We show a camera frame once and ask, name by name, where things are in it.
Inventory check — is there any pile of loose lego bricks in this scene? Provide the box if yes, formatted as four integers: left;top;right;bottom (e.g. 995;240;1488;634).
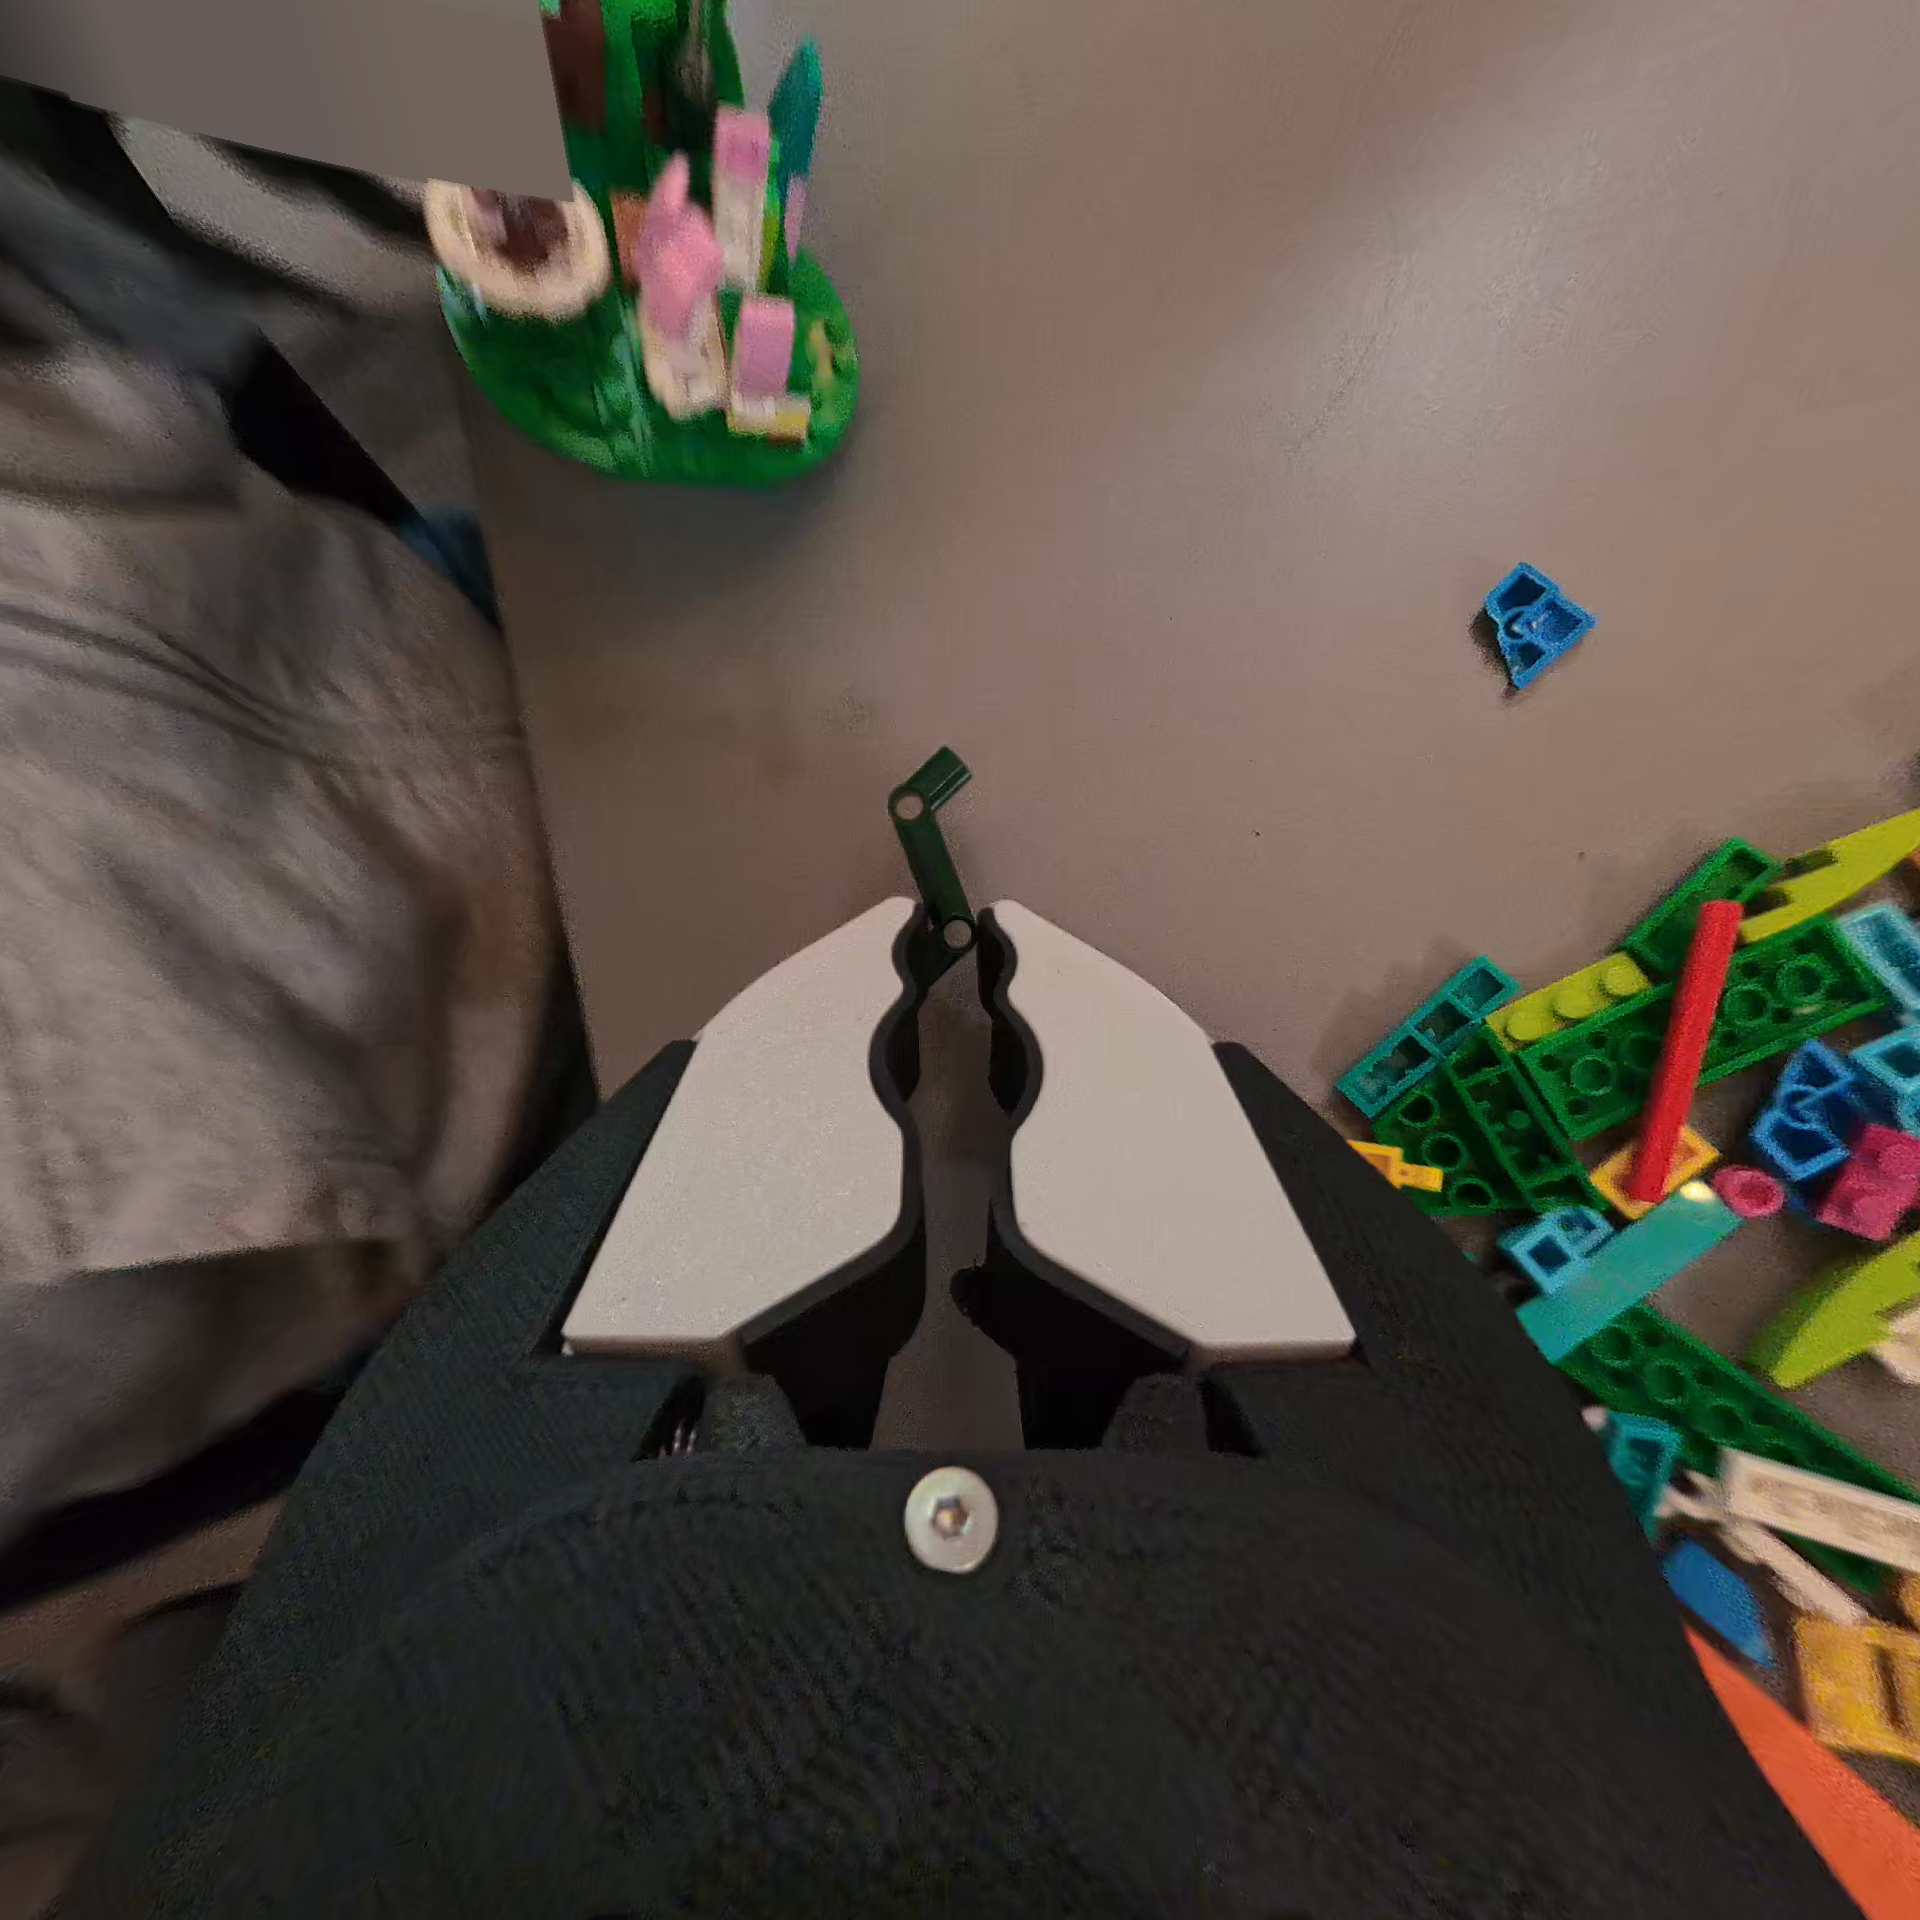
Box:
1335;810;1920;1763

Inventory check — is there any grey sweatshirt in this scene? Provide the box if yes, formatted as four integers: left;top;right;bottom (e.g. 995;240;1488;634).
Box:
0;149;602;1547

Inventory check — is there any small blue lego brick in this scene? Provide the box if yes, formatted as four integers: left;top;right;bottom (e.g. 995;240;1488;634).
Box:
1483;559;1599;692

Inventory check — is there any orange sheet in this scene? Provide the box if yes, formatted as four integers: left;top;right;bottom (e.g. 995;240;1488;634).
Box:
1686;1626;1920;1920

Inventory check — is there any green lego flower model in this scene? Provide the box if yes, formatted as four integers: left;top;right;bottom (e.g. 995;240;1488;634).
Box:
422;0;863;490

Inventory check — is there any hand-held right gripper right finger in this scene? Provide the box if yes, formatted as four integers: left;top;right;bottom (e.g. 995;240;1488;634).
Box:
952;900;1361;1450

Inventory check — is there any red lego rod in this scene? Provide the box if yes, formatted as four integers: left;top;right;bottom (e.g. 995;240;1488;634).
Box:
1626;900;1747;1206

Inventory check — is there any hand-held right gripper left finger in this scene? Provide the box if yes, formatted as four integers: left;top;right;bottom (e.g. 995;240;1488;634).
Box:
562;896;928;1450

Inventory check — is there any dark green lego stem piece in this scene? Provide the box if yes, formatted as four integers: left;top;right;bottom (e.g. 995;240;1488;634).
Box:
884;744;980;992

